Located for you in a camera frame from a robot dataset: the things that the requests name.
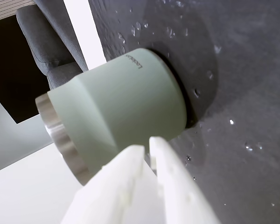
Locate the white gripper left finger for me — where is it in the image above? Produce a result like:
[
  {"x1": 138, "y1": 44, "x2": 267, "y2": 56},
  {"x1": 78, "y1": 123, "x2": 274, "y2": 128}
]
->
[{"x1": 60, "y1": 144, "x2": 166, "y2": 224}]

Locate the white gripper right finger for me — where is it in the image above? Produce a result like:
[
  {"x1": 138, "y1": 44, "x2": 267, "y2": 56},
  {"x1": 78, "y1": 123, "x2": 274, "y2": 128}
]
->
[{"x1": 148, "y1": 136, "x2": 222, "y2": 224}]

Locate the green steel-lined cup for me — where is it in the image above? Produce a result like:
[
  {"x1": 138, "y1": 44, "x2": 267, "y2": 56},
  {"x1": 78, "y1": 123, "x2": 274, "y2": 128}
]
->
[{"x1": 35, "y1": 48, "x2": 189, "y2": 187}]

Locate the dark textured table mat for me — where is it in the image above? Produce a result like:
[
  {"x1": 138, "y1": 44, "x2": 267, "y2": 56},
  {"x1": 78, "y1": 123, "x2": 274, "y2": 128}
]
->
[{"x1": 87, "y1": 0, "x2": 280, "y2": 224}]

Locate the black flat panel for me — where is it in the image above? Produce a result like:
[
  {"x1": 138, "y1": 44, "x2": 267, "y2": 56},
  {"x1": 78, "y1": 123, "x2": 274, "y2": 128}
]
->
[{"x1": 0, "y1": 15, "x2": 52, "y2": 125}]

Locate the grey fabric chair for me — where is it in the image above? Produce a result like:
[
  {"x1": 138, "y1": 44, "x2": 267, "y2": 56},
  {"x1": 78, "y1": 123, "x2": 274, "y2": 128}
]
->
[{"x1": 15, "y1": 0, "x2": 89, "y2": 91}]

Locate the slatted wooden panel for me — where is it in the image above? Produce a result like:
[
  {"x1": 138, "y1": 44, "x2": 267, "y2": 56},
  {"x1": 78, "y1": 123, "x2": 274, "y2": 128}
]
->
[{"x1": 0, "y1": 0, "x2": 38, "y2": 21}]

